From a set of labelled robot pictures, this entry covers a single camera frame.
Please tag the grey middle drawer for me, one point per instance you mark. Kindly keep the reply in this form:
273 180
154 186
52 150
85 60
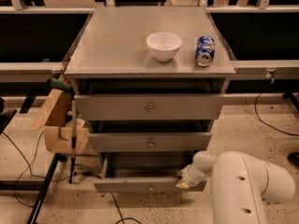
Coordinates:
135 142

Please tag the grey drawer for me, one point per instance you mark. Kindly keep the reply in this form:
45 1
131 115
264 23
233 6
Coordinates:
135 142
127 172
150 106

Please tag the grey top drawer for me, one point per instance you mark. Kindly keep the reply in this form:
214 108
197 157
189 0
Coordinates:
150 106

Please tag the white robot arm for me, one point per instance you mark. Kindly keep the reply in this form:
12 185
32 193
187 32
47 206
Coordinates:
240 185

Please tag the grey bottom drawer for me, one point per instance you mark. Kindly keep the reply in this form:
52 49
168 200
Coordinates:
127 172

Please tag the blue soda can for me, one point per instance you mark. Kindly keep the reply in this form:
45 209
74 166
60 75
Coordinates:
205 51

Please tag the cardboard box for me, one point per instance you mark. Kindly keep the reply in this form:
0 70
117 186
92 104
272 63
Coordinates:
55 117

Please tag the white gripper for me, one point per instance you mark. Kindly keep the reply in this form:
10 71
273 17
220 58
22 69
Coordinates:
188 175

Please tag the green handled grabber stick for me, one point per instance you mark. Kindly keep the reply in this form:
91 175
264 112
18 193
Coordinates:
73 125

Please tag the grey drawer cabinet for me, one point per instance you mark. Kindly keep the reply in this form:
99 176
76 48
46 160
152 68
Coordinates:
112 57

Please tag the white bowl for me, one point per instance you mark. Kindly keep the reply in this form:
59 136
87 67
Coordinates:
163 45

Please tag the black table leg frame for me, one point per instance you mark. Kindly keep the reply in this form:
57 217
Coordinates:
30 185

